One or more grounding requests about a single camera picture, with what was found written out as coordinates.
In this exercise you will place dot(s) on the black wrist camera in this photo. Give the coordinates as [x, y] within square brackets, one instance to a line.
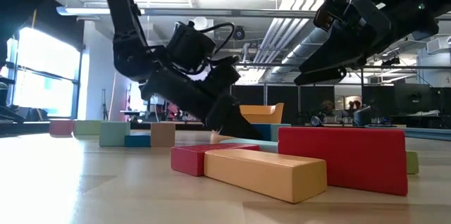
[190, 46]
[329, 12]

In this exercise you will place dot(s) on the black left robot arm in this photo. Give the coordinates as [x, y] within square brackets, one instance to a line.
[123, 12]

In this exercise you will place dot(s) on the blue rectangular block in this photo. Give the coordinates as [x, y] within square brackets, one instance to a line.
[262, 131]
[137, 140]

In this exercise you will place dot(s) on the yellow-orange rectangular block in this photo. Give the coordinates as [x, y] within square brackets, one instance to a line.
[266, 174]

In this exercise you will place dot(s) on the black dome camera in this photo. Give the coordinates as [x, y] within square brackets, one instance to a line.
[239, 33]

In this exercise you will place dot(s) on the yellow plastic bin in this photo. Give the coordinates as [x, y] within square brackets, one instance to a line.
[262, 114]

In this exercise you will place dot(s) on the silver ventilation duct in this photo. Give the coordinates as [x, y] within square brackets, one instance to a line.
[306, 48]

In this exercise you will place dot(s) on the green rectangular block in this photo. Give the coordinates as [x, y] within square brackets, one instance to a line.
[412, 162]
[87, 127]

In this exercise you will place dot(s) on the dark grey chair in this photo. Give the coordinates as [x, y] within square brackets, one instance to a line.
[363, 116]

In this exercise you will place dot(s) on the red rectangular block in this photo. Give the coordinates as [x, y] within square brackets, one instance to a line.
[343, 160]
[192, 160]

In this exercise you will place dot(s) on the person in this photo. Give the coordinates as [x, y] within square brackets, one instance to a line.
[327, 107]
[356, 106]

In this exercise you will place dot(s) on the bright window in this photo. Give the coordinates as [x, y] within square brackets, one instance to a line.
[46, 58]

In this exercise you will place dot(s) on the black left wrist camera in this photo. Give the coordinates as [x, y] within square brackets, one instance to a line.
[190, 46]

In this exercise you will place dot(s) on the black tripod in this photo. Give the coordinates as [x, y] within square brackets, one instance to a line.
[104, 106]

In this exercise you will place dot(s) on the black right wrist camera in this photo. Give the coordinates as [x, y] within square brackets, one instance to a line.
[329, 12]

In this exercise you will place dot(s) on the tan rectangular block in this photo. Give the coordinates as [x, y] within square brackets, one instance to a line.
[162, 134]

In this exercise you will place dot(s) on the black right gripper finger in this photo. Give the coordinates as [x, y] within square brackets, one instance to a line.
[334, 58]
[324, 75]

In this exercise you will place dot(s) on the long ceiling light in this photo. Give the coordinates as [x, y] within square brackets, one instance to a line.
[84, 11]

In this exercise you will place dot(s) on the small teal cube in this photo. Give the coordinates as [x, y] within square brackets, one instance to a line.
[275, 129]
[114, 133]

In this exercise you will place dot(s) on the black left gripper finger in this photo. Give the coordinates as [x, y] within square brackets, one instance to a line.
[229, 118]

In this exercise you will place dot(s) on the teal rectangular block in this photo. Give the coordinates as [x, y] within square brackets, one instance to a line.
[253, 144]

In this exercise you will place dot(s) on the white air conditioner unit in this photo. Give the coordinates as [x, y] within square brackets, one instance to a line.
[438, 45]

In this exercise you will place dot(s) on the black monitor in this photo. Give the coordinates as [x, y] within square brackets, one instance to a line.
[414, 99]

